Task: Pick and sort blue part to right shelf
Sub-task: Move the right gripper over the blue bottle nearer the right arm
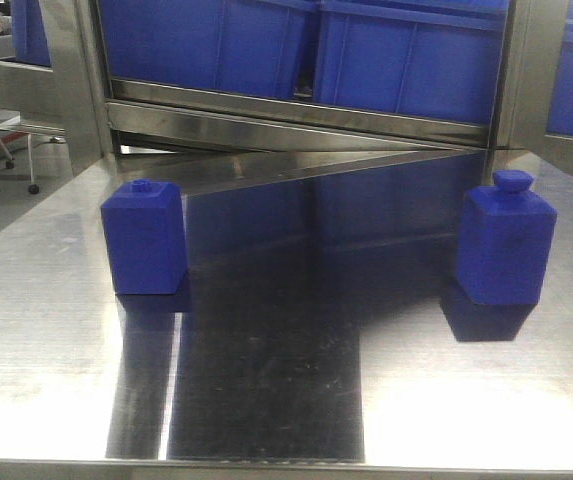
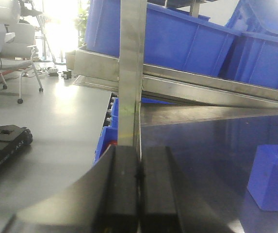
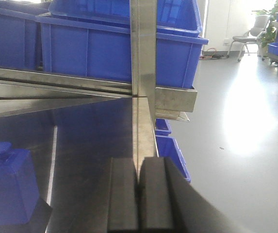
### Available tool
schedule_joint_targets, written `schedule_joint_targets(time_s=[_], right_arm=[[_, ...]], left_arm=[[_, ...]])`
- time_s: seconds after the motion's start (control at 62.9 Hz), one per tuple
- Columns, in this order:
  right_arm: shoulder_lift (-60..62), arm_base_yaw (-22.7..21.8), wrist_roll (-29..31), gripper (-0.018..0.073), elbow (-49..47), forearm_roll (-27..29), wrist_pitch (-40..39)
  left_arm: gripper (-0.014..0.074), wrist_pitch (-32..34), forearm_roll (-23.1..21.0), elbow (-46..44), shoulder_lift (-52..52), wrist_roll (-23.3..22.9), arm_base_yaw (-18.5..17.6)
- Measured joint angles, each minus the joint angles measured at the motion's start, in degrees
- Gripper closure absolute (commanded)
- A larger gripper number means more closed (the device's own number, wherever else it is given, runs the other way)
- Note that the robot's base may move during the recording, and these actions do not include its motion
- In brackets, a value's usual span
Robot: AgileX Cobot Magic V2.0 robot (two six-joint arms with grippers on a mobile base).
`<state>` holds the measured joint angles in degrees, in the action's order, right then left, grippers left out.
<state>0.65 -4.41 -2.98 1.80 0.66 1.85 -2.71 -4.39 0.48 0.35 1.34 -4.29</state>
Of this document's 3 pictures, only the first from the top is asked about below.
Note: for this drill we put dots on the blue square bottle part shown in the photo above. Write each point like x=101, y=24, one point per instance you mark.
x=143, y=226

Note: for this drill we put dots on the blue bin centre right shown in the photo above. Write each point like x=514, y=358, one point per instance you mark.
x=427, y=59

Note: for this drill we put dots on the blue bin far left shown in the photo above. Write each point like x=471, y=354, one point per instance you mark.
x=28, y=33

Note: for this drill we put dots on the blue capped bottle part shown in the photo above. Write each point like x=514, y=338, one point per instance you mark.
x=504, y=243

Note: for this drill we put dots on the blue bin centre left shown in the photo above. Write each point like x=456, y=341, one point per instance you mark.
x=247, y=47

